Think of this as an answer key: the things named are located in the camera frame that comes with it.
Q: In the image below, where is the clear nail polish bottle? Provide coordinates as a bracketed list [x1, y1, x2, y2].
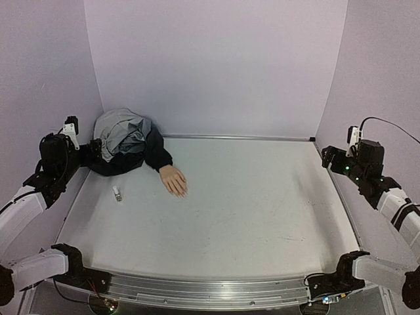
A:
[112, 186, 123, 202]

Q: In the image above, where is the mannequin hand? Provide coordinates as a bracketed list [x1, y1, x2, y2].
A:
[158, 165, 188, 198]

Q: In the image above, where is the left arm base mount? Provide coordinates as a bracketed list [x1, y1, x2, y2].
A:
[52, 267, 112, 296]

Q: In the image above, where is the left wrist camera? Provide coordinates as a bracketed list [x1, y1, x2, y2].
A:
[62, 115, 80, 150]

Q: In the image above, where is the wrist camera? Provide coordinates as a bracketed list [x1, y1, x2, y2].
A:
[346, 126, 362, 158]
[62, 115, 80, 150]

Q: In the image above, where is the aluminium front rail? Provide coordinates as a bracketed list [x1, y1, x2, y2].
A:
[90, 272, 309, 311]

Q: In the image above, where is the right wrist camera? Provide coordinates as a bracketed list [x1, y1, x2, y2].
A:
[346, 126, 362, 158]

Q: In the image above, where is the black camera cable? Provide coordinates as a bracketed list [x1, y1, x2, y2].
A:
[358, 117, 420, 144]

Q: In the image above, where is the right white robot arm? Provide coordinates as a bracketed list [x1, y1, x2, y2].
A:
[322, 140, 419, 310]

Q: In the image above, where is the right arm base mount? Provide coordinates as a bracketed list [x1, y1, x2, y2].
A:
[304, 272, 366, 301]

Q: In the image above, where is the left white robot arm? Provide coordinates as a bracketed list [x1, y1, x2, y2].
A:
[1, 133, 102, 306]

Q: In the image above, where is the grey and black jacket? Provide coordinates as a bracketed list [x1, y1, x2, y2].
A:
[89, 108, 173, 177]

